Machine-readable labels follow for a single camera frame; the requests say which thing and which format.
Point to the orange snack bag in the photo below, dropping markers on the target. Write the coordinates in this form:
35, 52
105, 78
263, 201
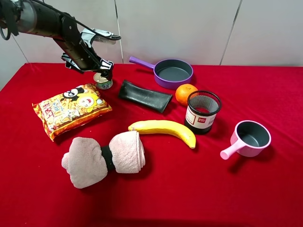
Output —
71, 109

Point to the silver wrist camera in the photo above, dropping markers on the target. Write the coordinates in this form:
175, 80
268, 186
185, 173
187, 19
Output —
96, 35

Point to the purple frying pan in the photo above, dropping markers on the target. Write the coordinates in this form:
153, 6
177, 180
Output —
168, 73

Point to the pink saucepan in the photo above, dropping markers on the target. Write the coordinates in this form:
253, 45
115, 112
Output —
249, 138

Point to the orange fruit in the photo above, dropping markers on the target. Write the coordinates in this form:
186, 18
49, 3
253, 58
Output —
182, 93

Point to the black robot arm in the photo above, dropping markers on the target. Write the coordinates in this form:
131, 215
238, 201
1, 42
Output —
37, 18

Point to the black mesh pen holder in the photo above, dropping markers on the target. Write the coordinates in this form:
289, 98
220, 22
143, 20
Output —
202, 108

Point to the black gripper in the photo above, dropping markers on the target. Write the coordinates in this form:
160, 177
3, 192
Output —
79, 57

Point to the black towel band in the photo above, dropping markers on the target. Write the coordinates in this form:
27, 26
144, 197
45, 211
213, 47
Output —
107, 155

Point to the black leather pouch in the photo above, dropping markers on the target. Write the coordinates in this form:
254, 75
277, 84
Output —
154, 100

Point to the yellow banana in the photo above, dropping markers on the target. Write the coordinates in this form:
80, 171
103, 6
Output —
165, 127

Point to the pink rolled towel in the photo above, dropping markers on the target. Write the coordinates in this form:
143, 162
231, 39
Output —
86, 166

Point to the small metal food can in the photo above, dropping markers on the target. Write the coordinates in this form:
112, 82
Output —
102, 82

